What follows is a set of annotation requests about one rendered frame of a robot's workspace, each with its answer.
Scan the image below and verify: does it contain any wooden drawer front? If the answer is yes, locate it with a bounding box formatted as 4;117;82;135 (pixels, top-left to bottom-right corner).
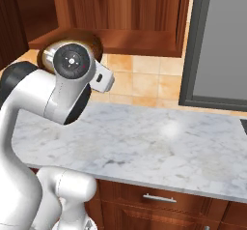
96;179;230;222

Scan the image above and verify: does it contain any wooden base cupboard front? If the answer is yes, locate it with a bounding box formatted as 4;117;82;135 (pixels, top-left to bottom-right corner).
218;200;247;230

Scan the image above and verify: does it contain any grey framed window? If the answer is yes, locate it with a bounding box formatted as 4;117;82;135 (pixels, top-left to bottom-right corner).
178;0;247;113

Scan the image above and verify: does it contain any silver drawer handle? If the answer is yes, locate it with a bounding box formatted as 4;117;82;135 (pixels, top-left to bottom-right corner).
142;192;178;205

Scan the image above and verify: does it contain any black hob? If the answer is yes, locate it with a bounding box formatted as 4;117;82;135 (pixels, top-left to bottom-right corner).
239;118;247;135

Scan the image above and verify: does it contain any open wooden wall cabinet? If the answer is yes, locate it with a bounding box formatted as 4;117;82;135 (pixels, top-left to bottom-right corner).
13;0;195;59

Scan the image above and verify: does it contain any wooden base cupboard door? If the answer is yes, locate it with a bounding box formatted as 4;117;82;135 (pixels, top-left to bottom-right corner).
99;200;223;230

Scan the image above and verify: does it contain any dark brown bowl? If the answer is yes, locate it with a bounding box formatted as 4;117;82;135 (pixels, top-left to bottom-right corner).
36;30;104;77

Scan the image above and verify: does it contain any dark wooden cabinet door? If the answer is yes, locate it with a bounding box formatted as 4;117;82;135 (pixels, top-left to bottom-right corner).
0;0;31;72

